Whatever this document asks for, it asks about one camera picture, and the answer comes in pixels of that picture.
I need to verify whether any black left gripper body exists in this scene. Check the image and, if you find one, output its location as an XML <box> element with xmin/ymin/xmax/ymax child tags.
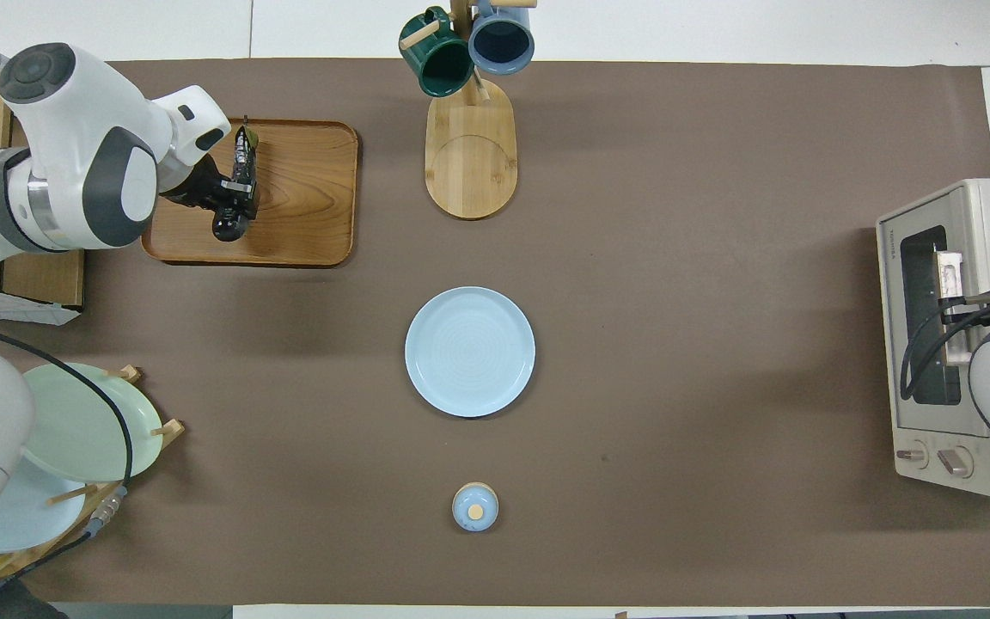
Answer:
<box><xmin>160</xmin><ymin>159</ymin><xmax>234</xmax><ymax>216</ymax></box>

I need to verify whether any dark purple eggplant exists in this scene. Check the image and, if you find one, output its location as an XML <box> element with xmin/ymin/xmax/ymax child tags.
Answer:
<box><xmin>211</xmin><ymin>125</ymin><xmax>260</xmax><ymax>242</ymax></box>

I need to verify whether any rectangular wooden tray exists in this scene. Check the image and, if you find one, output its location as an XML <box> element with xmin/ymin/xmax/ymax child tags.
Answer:
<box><xmin>141</xmin><ymin>117</ymin><xmax>360</xmax><ymax>267</ymax></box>

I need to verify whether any wooden mug tree stand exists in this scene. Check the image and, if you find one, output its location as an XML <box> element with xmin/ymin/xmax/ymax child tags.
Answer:
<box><xmin>399</xmin><ymin>0</ymin><xmax>539</xmax><ymax>221</ymax></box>

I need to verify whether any wooden plate rack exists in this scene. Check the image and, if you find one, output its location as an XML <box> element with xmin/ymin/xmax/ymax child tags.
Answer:
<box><xmin>0</xmin><ymin>365</ymin><xmax>186</xmax><ymax>585</ymax></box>

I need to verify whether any dark green mug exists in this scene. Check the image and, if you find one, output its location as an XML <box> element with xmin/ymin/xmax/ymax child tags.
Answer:
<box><xmin>399</xmin><ymin>7</ymin><xmax>475</xmax><ymax>98</ymax></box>

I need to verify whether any pale green plate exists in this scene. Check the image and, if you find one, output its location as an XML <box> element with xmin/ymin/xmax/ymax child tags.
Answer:
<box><xmin>22</xmin><ymin>362</ymin><xmax>164</xmax><ymax>483</ymax></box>

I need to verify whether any blue mug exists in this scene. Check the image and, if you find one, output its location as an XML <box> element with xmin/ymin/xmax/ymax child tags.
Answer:
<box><xmin>467</xmin><ymin>0</ymin><xmax>537</xmax><ymax>76</ymax></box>

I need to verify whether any brown table mat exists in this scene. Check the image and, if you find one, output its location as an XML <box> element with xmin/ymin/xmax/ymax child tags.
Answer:
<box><xmin>0</xmin><ymin>57</ymin><xmax>990</xmax><ymax>607</ymax></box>

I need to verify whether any light blue racked plate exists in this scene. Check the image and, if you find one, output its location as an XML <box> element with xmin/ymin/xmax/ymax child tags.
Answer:
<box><xmin>0</xmin><ymin>456</ymin><xmax>88</xmax><ymax>554</ymax></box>

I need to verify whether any small blue wooden-knob lid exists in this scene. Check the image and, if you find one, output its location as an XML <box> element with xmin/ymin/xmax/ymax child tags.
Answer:
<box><xmin>451</xmin><ymin>482</ymin><xmax>500</xmax><ymax>533</ymax></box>

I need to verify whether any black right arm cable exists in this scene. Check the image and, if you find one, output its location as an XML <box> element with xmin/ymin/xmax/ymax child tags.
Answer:
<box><xmin>899</xmin><ymin>291</ymin><xmax>990</xmax><ymax>405</ymax></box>

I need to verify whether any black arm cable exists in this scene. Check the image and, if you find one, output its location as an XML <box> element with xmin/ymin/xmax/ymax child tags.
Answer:
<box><xmin>899</xmin><ymin>291</ymin><xmax>990</xmax><ymax>405</ymax></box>
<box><xmin>0</xmin><ymin>314</ymin><xmax>135</xmax><ymax>603</ymax></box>

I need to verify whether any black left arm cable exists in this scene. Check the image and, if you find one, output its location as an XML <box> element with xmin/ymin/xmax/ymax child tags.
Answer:
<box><xmin>0</xmin><ymin>314</ymin><xmax>135</xmax><ymax>603</ymax></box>

